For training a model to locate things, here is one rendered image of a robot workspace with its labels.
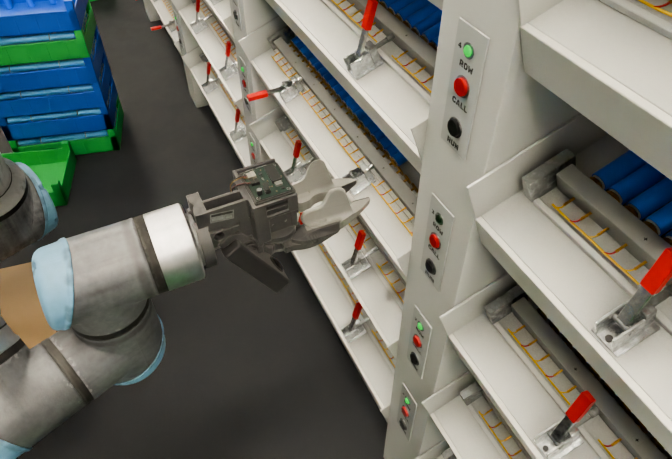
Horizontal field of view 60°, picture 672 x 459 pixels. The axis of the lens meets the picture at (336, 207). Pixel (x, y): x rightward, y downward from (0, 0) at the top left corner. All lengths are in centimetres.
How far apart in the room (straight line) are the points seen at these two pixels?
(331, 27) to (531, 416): 55
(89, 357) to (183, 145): 124
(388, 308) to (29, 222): 68
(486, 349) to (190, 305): 89
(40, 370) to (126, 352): 9
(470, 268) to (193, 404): 81
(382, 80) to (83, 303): 42
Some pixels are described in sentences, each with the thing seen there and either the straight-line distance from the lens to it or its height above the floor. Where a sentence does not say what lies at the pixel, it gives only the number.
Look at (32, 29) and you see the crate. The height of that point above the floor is 41.
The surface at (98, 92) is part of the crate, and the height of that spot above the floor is 21.
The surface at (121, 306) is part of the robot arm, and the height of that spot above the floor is 62.
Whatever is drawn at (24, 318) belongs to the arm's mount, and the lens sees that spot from 134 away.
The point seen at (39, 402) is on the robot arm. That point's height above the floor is 54.
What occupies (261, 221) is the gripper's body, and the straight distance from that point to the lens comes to 64.
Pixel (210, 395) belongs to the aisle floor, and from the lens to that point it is 130.
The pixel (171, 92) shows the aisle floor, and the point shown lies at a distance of 216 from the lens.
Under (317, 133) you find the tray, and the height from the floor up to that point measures 55.
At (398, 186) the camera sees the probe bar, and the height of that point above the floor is 59.
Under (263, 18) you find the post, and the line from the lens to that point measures 116.
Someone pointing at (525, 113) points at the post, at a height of 84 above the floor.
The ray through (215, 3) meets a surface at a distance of 142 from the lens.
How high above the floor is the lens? 112
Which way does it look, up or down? 44 degrees down
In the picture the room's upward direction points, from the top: straight up
